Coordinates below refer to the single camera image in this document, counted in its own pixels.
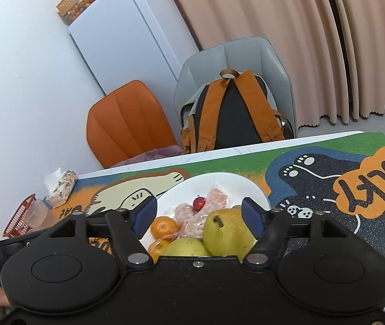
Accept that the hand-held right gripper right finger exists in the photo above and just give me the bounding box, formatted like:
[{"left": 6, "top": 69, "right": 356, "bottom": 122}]
[{"left": 241, "top": 197, "right": 351, "bottom": 269}]

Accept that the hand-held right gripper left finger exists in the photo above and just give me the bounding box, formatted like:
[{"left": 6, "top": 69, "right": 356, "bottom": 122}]
[{"left": 47, "top": 196, "right": 158, "bottom": 271}]

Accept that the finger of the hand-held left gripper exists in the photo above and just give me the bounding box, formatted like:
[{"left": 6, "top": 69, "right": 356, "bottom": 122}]
[{"left": 0, "top": 227, "right": 54, "bottom": 261}]

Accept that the mandarin orange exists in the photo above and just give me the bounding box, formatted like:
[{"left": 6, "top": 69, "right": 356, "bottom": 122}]
[
  {"left": 147, "top": 240, "right": 171, "bottom": 258},
  {"left": 150, "top": 217, "right": 180, "bottom": 239}
]

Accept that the yellow pear with stem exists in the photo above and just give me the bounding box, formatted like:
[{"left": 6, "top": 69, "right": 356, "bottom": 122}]
[{"left": 202, "top": 208, "right": 258, "bottom": 257}]

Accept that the white ceramic bowl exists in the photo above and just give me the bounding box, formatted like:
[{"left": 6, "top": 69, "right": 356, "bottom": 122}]
[{"left": 140, "top": 173, "right": 271, "bottom": 255}]

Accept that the yellow-green apple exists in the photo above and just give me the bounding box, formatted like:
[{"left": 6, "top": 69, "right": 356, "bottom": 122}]
[{"left": 163, "top": 237, "right": 212, "bottom": 258}]

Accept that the red plastic basket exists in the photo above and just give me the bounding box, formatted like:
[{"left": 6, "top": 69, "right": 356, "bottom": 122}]
[{"left": 3, "top": 194, "right": 37, "bottom": 238}]

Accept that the clear plastic cup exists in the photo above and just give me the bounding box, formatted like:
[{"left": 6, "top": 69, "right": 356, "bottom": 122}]
[{"left": 25, "top": 199, "right": 59, "bottom": 233}]

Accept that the pink plastic bag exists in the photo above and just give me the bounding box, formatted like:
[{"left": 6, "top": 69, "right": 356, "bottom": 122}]
[{"left": 111, "top": 144, "right": 185, "bottom": 169}]

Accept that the colourful cartoon table mat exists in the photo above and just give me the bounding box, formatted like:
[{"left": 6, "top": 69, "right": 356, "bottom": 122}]
[{"left": 50, "top": 132, "right": 385, "bottom": 315}]

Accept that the patterned tissue pack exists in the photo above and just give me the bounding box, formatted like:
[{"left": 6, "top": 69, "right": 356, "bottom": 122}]
[{"left": 41, "top": 167, "right": 79, "bottom": 209}]

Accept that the orange chair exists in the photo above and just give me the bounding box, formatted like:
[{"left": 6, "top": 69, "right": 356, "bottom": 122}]
[{"left": 87, "top": 80, "right": 180, "bottom": 169}]

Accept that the orange and black backpack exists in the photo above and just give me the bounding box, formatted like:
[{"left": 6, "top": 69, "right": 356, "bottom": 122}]
[{"left": 180, "top": 69, "right": 290, "bottom": 155}]

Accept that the grey chair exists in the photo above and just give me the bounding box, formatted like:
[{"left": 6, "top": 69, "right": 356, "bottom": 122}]
[{"left": 174, "top": 37, "right": 298, "bottom": 150}]

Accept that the white refrigerator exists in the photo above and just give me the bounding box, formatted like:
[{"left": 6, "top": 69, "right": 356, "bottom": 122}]
[{"left": 68, "top": 0, "right": 200, "bottom": 96}]

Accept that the pink curtain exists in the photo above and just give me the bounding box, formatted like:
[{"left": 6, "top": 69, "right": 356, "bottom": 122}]
[
  {"left": 161, "top": 0, "right": 346, "bottom": 130},
  {"left": 325, "top": 0, "right": 385, "bottom": 122}
]

